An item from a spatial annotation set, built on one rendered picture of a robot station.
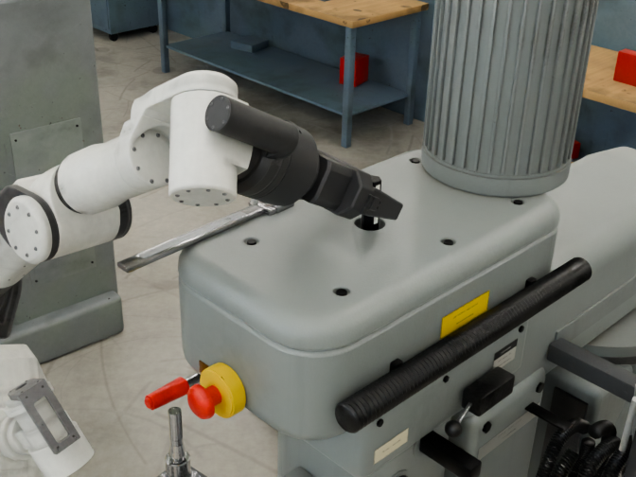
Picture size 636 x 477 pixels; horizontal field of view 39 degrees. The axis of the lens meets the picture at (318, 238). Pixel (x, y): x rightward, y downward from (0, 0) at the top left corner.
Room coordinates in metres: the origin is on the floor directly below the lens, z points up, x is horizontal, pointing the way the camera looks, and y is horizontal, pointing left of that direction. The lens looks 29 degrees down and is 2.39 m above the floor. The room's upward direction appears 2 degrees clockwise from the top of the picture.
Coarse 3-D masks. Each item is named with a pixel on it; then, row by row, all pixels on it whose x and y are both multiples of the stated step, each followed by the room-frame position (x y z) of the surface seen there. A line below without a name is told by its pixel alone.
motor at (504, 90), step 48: (480, 0) 1.05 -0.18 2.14; (528, 0) 1.03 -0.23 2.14; (576, 0) 1.05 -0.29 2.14; (432, 48) 1.14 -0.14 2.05; (480, 48) 1.05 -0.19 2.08; (528, 48) 1.03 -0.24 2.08; (576, 48) 1.06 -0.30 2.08; (432, 96) 1.12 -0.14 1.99; (480, 96) 1.05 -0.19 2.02; (528, 96) 1.03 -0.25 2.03; (576, 96) 1.07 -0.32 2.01; (432, 144) 1.10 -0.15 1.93; (480, 144) 1.04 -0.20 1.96; (528, 144) 1.04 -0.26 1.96; (480, 192) 1.03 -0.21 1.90; (528, 192) 1.03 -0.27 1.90
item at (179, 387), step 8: (192, 376) 0.88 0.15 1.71; (200, 376) 0.89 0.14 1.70; (168, 384) 0.86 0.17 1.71; (176, 384) 0.86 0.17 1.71; (184, 384) 0.86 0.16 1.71; (192, 384) 0.87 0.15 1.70; (152, 392) 0.85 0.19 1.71; (160, 392) 0.84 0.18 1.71; (168, 392) 0.85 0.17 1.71; (176, 392) 0.85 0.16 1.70; (184, 392) 0.86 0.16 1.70; (152, 400) 0.83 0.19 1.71; (160, 400) 0.84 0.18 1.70; (168, 400) 0.84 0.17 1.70; (152, 408) 0.83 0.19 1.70
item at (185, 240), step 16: (256, 208) 0.97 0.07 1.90; (272, 208) 0.97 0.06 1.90; (288, 208) 0.98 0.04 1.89; (208, 224) 0.92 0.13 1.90; (224, 224) 0.92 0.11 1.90; (176, 240) 0.88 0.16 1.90; (192, 240) 0.88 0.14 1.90; (144, 256) 0.84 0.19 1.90; (160, 256) 0.85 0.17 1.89; (128, 272) 0.82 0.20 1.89
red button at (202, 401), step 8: (192, 392) 0.77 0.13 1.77; (200, 392) 0.76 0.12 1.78; (208, 392) 0.77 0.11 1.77; (216, 392) 0.77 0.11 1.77; (192, 400) 0.76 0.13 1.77; (200, 400) 0.76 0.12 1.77; (208, 400) 0.76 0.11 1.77; (216, 400) 0.77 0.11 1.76; (192, 408) 0.76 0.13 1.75; (200, 408) 0.75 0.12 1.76; (208, 408) 0.75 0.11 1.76; (200, 416) 0.76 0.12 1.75; (208, 416) 0.75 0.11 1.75
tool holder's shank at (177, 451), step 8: (176, 408) 1.29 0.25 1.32; (168, 416) 1.27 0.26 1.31; (176, 416) 1.27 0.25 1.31; (168, 424) 1.28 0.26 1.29; (176, 424) 1.27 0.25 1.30; (176, 432) 1.27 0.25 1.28; (176, 440) 1.27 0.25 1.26; (176, 448) 1.27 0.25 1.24; (184, 448) 1.28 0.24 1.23; (176, 456) 1.26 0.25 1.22
